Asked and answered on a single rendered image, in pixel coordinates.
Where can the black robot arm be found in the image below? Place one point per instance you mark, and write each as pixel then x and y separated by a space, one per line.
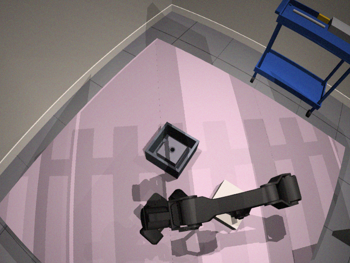
pixel 281 191

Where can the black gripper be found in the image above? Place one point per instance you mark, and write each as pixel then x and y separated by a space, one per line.
pixel 154 236

